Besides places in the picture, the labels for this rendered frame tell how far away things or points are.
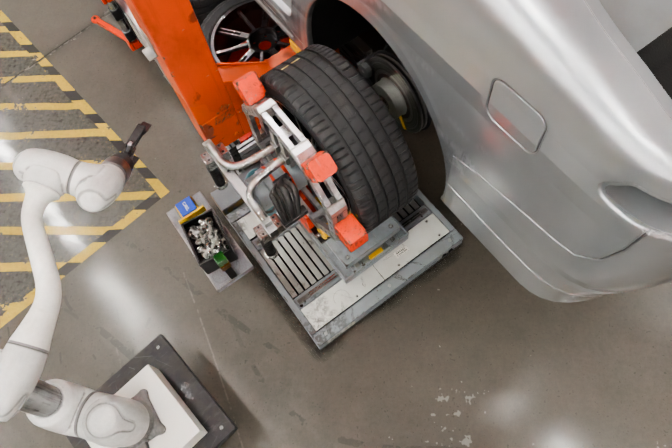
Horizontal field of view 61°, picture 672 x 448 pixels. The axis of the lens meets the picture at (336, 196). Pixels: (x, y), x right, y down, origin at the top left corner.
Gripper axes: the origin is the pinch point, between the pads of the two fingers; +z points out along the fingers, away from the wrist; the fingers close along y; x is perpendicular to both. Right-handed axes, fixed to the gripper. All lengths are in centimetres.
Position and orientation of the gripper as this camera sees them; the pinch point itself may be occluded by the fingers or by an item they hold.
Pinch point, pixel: (140, 141)
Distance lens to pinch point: 206.5
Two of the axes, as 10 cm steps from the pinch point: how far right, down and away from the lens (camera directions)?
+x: 8.9, 4.1, 1.8
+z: 0.4, -4.8, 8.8
